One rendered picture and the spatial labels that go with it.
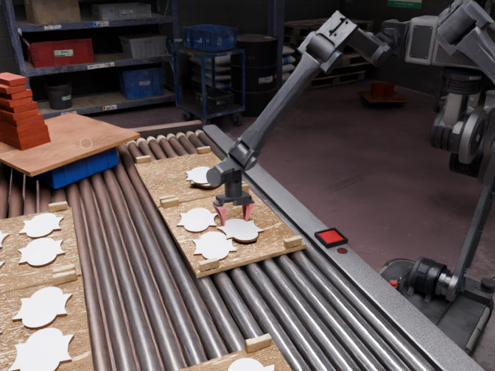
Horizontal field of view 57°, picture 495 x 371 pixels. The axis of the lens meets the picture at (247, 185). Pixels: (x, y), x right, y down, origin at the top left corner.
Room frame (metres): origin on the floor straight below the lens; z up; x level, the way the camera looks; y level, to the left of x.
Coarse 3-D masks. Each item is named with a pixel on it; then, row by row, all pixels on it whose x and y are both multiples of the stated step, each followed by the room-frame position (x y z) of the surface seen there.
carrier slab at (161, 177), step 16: (160, 160) 1.79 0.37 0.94; (176, 160) 1.79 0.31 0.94; (192, 160) 1.79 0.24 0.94; (208, 160) 1.79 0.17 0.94; (144, 176) 1.63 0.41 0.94; (160, 176) 1.63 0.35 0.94; (176, 176) 1.63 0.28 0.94; (160, 192) 1.49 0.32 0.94; (176, 192) 1.49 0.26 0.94; (192, 192) 1.49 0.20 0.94; (208, 192) 1.49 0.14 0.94; (224, 192) 1.49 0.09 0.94
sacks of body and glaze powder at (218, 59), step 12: (288, 48) 6.48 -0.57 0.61; (192, 60) 6.41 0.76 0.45; (216, 60) 5.86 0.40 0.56; (228, 60) 5.93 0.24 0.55; (288, 60) 6.41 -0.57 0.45; (216, 72) 5.93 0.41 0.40; (228, 72) 6.04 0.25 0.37; (288, 72) 6.56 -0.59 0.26; (192, 84) 6.53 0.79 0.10; (216, 84) 5.92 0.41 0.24; (228, 84) 5.97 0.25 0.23
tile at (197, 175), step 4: (196, 168) 1.64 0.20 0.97; (200, 168) 1.64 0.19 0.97; (204, 168) 1.64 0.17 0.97; (208, 168) 1.64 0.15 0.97; (188, 172) 1.60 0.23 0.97; (192, 172) 1.60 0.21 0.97; (196, 172) 1.60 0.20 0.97; (200, 172) 1.60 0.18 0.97; (204, 172) 1.60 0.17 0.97; (192, 176) 1.56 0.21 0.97; (196, 176) 1.56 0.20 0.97; (200, 176) 1.56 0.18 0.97; (204, 176) 1.56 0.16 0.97; (188, 180) 1.53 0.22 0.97; (192, 180) 1.54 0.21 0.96; (196, 180) 1.52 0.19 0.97; (200, 180) 1.52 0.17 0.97; (204, 180) 1.52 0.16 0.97; (200, 184) 1.51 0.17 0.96; (204, 184) 1.51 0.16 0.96
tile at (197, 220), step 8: (200, 208) 1.36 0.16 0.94; (184, 216) 1.30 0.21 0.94; (192, 216) 1.30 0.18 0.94; (200, 216) 1.30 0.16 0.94; (208, 216) 1.30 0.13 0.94; (216, 216) 1.31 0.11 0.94; (184, 224) 1.25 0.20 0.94; (192, 224) 1.25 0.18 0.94; (200, 224) 1.25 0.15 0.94; (208, 224) 1.25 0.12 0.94; (192, 232) 1.21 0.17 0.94; (200, 232) 1.22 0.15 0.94
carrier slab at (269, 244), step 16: (160, 208) 1.37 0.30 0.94; (176, 208) 1.37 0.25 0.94; (192, 208) 1.37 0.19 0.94; (208, 208) 1.37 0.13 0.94; (240, 208) 1.37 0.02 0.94; (256, 208) 1.37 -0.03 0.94; (176, 224) 1.27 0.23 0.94; (256, 224) 1.27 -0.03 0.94; (272, 224) 1.27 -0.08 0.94; (176, 240) 1.18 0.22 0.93; (256, 240) 1.17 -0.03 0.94; (272, 240) 1.17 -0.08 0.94; (192, 256) 1.09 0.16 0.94; (240, 256) 1.09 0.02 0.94; (256, 256) 1.09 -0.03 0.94; (272, 256) 1.10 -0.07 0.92; (208, 272) 1.02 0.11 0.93
